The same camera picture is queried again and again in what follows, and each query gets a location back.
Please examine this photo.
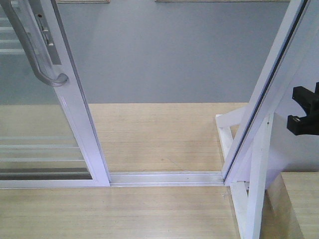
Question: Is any grey door handle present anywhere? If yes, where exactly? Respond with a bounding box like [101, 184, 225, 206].
[0, 0, 68, 87]

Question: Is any aluminium floor track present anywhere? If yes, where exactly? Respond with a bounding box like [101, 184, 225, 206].
[110, 171, 224, 187]

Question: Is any white door frame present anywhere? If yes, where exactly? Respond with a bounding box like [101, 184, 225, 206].
[222, 0, 319, 186]

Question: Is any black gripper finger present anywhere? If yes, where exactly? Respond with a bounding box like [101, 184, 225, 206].
[287, 115, 319, 135]
[292, 82, 319, 115]

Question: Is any white wooden support brace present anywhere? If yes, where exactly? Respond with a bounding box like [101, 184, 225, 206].
[215, 108, 274, 239]

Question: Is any white sliding glass door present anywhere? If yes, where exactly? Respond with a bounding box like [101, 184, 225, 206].
[0, 0, 110, 188]

